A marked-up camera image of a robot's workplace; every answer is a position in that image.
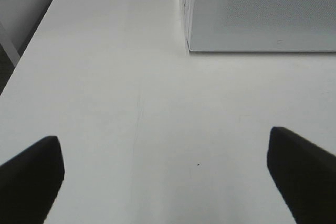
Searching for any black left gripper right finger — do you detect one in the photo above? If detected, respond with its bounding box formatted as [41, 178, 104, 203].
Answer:
[267, 126, 335, 223]

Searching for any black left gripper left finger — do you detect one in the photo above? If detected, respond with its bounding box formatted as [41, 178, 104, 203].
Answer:
[1, 136, 65, 223]

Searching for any white microwave door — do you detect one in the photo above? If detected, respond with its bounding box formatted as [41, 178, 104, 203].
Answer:
[188, 0, 335, 51]

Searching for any white table leg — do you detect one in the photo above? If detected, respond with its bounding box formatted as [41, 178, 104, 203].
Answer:
[0, 23, 20, 67]

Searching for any white microwave oven body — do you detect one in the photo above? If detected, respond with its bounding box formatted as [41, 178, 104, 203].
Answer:
[183, 0, 193, 52]

